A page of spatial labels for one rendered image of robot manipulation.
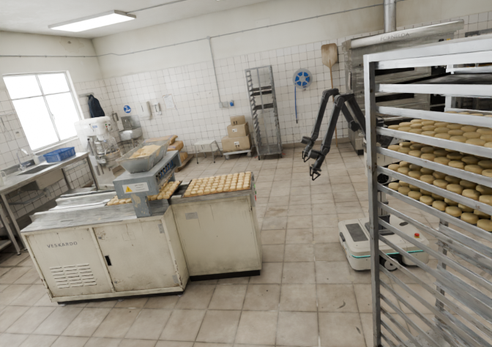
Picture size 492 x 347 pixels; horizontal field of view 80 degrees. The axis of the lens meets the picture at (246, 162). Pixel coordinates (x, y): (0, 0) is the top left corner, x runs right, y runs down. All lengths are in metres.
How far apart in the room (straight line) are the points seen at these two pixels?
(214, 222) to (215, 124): 4.42
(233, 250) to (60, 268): 1.53
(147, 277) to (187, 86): 4.84
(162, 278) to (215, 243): 0.55
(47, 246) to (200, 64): 4.81
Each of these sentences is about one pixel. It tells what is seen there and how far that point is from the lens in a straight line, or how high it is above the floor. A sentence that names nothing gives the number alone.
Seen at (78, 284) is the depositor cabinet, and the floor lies 0.25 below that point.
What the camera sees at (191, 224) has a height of 0.63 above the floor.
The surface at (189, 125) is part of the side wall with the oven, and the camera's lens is 7.05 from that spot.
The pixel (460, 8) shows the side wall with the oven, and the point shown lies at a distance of 7.00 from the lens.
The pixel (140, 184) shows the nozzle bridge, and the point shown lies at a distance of 2.43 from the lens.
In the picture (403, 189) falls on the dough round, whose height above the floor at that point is 1.24.
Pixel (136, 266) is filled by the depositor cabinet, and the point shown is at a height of 0.38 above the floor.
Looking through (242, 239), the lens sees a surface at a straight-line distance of 2.69.
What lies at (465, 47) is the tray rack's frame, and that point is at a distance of 1.07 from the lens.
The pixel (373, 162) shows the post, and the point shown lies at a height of 1.35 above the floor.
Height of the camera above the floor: 1.85
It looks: 18 degrees down
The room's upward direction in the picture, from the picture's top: 10 degrees counter-clockwise
